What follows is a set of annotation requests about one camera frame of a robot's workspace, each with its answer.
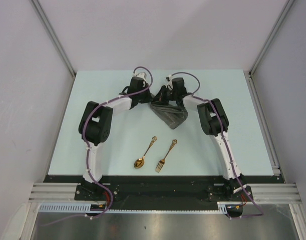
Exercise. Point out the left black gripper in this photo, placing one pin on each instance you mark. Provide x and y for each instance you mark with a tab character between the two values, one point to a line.
149	97

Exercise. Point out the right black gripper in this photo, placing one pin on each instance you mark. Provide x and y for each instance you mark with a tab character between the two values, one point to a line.
160	97

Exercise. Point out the grey cloth napkin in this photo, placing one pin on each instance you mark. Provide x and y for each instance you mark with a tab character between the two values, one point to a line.
172	115

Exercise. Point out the gold fork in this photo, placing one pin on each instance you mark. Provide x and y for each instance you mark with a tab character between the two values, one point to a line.
161	163

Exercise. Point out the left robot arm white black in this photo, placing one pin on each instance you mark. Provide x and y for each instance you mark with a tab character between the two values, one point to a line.
96	121

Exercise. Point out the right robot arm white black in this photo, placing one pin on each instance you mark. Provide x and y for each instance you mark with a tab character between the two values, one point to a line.
171	104

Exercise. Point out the gold spoon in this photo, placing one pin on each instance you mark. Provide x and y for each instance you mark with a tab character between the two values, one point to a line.
140	161

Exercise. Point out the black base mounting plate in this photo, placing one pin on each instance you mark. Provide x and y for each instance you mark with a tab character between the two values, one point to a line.
170	193

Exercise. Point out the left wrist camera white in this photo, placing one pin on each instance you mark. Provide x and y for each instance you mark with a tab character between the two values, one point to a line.
141	75

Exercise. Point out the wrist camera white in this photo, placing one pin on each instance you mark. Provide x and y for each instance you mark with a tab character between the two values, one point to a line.
169	78
141	75

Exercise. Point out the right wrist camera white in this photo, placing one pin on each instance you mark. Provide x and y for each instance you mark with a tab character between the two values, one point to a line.
169	78

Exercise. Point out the right aluminium side rail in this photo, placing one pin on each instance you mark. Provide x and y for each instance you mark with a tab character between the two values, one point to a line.
263	125

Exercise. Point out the left aluminium frame post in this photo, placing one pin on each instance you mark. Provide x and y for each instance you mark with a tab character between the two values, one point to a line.
38	8

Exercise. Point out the aluminium frame post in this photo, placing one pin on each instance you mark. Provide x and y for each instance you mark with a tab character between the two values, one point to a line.
38	8
272	35

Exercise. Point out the front aluminium frame rail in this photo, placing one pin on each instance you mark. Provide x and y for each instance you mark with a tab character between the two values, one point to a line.
262	193

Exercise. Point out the right aluminium frame post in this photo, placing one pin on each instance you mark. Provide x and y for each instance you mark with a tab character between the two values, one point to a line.
272	35

